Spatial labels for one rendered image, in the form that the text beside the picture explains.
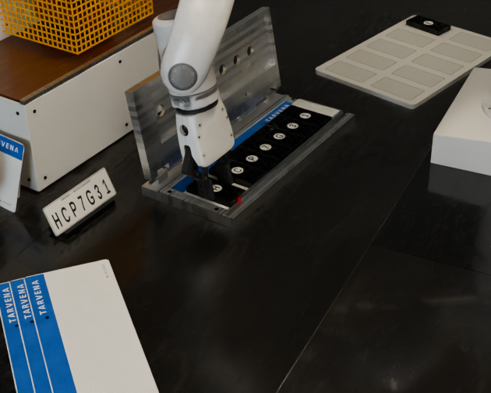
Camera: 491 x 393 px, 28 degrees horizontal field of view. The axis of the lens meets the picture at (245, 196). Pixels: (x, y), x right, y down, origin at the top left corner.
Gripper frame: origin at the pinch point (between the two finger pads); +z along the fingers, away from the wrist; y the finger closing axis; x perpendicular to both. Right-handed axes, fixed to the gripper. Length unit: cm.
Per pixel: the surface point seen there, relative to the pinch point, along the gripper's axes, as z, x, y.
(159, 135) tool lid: -8.7, 10.1, -0.7
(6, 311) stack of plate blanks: -4.6, 0.5, -49.4
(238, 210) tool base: 3.7, -6.1, -2.4
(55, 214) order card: -3.5, 17.4, -22.7
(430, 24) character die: 3, -1, 88
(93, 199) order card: -1.7, 16.9, -14.0
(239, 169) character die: 1.3, 0.1, 7.5
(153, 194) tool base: 1.3, 10.9, -5.1
